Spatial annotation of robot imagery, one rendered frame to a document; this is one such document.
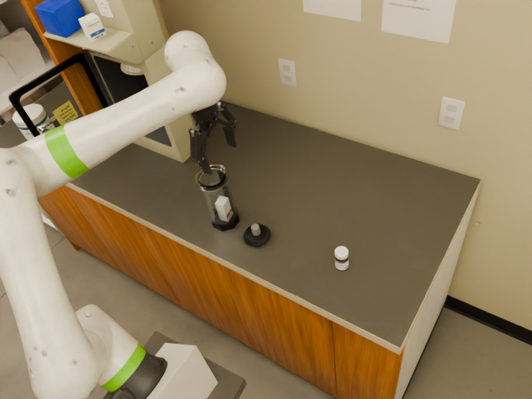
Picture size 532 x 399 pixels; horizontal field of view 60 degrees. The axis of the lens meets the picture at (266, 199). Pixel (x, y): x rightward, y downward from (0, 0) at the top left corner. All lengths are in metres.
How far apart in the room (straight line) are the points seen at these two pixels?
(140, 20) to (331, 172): 0.83
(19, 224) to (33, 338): 0.22
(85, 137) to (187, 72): 0.26
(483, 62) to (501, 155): 0.34
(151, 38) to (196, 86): 0.64
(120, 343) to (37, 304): 0.27
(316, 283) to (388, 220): 0.34
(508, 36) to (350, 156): 0.67
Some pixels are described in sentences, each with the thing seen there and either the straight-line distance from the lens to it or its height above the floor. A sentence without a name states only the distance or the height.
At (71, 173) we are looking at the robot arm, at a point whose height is 1.53.
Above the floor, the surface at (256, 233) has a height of 0.98.
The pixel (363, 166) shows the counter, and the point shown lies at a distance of 1.76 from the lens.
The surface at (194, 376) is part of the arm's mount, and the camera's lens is 1.22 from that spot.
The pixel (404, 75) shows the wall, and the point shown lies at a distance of 1.64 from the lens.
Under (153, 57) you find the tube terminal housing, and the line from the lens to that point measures 1.66.
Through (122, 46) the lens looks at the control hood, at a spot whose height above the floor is 1.50.
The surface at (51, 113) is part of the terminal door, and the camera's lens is 1.87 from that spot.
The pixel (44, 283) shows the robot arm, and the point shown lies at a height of 1.49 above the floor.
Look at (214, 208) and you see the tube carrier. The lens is 1.53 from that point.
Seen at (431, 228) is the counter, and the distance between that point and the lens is 1.59.
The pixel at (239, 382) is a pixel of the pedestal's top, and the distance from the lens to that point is 1.35.
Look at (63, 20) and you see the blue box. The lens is 1.68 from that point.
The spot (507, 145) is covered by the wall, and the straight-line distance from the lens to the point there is 1.68.
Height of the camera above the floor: 2.19
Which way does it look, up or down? 48 degrees down
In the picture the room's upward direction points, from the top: 12 degrees counter-clockwise
